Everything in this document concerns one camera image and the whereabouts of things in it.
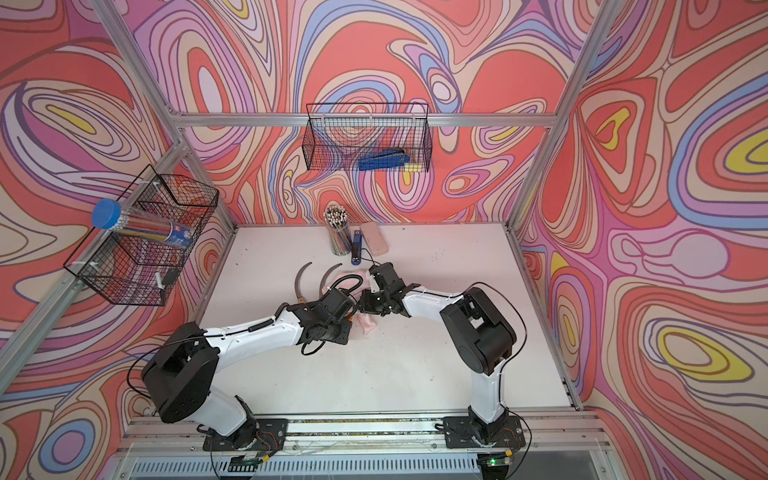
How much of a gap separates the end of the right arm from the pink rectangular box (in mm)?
290

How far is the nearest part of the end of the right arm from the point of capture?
716 mm

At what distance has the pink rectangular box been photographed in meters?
1.13
